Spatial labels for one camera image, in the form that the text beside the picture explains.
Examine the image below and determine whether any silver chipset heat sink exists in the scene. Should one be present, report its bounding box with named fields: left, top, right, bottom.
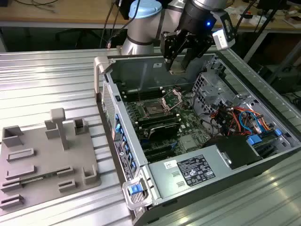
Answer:
left=180, top=135, right=201, bottom=151

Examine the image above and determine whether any black wire loop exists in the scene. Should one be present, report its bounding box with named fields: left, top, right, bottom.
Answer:
left=192, top=103, right=221, bottom=140

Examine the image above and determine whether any small white box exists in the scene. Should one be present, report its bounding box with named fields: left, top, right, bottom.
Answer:
left=237, top=13, right=261, bottom=25

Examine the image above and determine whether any silver perforated drive cage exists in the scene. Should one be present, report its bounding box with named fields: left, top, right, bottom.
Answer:
left=191, top=70, right=238, bottom=116

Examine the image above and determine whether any blue case latch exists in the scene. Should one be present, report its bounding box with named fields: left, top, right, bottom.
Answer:
left=128, top=185, right=143, bottom=196

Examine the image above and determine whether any green motherboard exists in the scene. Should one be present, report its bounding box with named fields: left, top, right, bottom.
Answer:
left=121, top=87, right=217, bottom=164

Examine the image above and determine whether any grey parts rack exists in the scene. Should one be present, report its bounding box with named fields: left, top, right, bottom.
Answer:
left=0, top=107, right=102, bottom=214

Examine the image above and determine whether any wooden desk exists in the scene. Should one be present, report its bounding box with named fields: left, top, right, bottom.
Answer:
left=0, top=0, right=301, bottom=31

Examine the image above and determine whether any black office chair base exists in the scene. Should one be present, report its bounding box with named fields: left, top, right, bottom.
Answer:
left=55, top=28, right=99, bottom=44

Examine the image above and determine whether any black RAM slot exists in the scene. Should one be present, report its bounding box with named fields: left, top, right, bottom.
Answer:
left=124, top=92, right=163, bottom=101
left=140, top=116, right=181, bottom=129
left=137, top=112, right=176, bottom=122

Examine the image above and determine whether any orange flat wire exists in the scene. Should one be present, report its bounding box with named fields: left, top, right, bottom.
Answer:
left=257, top=114, right=276, bottom=131

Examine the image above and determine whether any grey power supply unit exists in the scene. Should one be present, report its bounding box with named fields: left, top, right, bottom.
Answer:
left=147, top=144, right=236, bottom=200

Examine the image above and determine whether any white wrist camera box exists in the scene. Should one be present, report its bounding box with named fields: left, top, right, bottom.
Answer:
left=211, top=10, right=236, bottom=51

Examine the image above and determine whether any black plastic fan shroud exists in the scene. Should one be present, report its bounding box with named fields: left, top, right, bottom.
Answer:
left=203, top=135, right=263, bottom=170

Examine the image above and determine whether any metal socket cover frame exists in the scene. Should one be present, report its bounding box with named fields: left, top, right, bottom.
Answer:
left=161, top=90, right=183, bottom=111

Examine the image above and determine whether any green RAM stick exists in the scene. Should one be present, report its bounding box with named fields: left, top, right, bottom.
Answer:
left=20, top=173, right=59, bottom=183

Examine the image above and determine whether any open grey PC case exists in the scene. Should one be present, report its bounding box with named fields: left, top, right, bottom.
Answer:
left=93, top=51, right=301, bottom=226

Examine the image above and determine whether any black box on floor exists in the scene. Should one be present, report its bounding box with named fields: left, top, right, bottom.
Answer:
left=270, top=65, right=301, bottom=95

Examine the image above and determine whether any silver CPU plate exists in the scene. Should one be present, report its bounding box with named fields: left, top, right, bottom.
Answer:
left=169, top=59, right=188, bottom=75

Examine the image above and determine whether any blue data wire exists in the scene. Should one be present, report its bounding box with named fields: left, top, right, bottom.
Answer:
left=239, top=110, right=263, bottom=135

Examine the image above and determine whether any blue disk carrier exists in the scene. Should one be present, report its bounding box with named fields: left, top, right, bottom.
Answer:
left=246, top=133, right=284, bottom=159

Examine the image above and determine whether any red yellow wire bundle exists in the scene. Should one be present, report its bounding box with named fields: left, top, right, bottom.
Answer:
left=210, top=107, right=242, bottom=132

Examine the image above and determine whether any black hanging arm cable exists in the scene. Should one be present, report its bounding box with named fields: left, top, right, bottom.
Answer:
left=98, top=0, right=123, bottom=50

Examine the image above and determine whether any black graphics card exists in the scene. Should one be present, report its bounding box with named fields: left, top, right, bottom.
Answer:
left=147, top=122, right=180, bottom=142

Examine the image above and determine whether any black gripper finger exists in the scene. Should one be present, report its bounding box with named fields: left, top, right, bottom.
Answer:
left=181, top=35, right=214, bottom=69
left=160, top=31, right=189, bottom=72

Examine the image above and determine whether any grey cable on desk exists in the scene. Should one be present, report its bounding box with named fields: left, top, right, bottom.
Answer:
left=30, top=0, right=59, bottom=14

